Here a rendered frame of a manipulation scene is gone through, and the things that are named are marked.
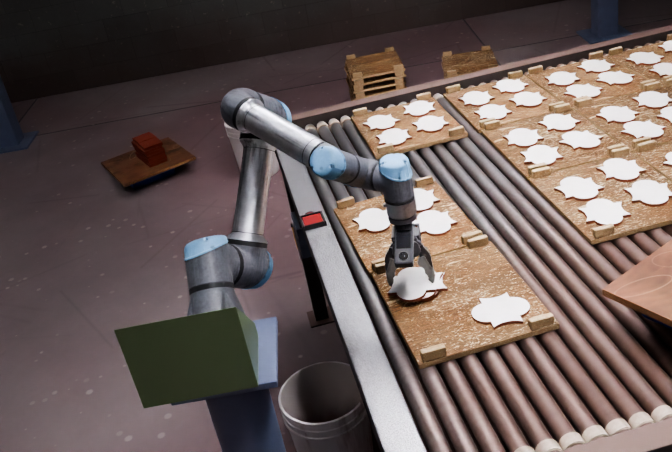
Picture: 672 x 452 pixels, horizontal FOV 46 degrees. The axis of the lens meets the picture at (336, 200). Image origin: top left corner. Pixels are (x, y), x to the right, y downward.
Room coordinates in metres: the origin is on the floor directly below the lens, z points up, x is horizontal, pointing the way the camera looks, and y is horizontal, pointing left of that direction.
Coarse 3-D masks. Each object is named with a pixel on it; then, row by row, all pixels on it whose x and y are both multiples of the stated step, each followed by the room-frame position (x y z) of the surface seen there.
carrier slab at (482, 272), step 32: (448, 256) 1.81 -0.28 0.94; (480, 256) 1.78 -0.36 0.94; (384, 288) 1.72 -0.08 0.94; (448, 288) 1.67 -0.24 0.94; (480, 288) 1.64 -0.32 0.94; (512, 288) 1.61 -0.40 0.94; (416, 320) 1.56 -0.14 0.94; (448, 320) 1.54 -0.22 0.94; (416, 352) 1.44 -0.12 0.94; (448, 352) 1.42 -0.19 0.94
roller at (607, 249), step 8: (600, 248) 1.75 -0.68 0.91; (608, 248) 1.73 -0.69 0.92; (616, 248) 1.73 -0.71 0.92; (608, 256) 1.71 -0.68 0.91; (616, 256) 1.69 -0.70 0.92; (624, 256) 1.68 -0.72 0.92; (616, 264) 1.67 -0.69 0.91; (624, 264) 1.65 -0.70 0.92; (632, 264) 1.64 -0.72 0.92; (624, 272) 1.63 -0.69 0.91
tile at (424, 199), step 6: (414, 192) 2.19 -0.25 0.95; (420, 192) 2.19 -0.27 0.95; (426, 192) 2.18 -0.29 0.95; (432, 192) 2.17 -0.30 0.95; (420, 198) 2.15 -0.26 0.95; (426, 198) 2.14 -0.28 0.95; (432, 198) 2.13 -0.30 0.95; (420, 204) 2.11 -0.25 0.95; (426, 204) 2.10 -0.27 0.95; (432, 204) 2.10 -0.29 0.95; (420, 210) 2.08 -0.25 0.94; (426, 210) 2.08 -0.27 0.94
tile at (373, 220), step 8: (376, 208) 2.14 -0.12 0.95; (360, 216) 2.11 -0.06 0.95; (368, 216) 2.10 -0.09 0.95; (376, 216) 2.09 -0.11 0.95; (384, 216) 2.08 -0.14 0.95; (360, 224) 2.06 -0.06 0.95; (368, 224) 2.05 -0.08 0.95; (376, 224) 2.04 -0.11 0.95; (384, 224) 2.03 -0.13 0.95; (376, 232) 2.01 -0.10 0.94
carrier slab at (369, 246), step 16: (336, 208) 2.21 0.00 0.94; (352, 208) 2.19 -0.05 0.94; (368, 208) 2.17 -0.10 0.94; (384, 208) 2.15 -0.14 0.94; (432, 208) 2.09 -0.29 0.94; (448, 208) 2.07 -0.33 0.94; (352, 224) 2.09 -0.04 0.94; (464, 224) 1.96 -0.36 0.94; (352, 240) 1.99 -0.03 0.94; (368, 240) 1.98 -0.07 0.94; (384, 240) 1.96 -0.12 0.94; (432, 240) 1.91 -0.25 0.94; (448, 240) 1.89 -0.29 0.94; (368, 256) 1.89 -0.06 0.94; (384, 256) 1.87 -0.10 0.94; (432, 256) 1.84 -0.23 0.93; (368, 272) 1.82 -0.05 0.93
